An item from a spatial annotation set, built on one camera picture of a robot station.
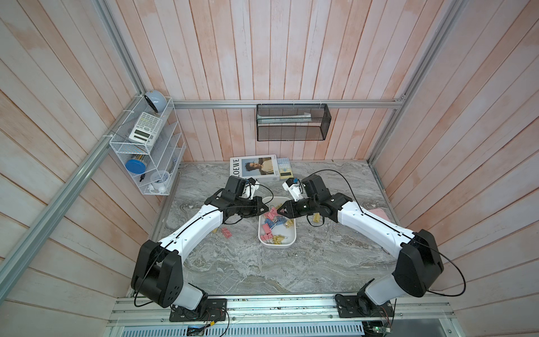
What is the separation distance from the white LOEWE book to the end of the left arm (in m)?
0.33

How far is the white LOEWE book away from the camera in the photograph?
3.70 feet

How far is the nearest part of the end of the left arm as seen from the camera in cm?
61
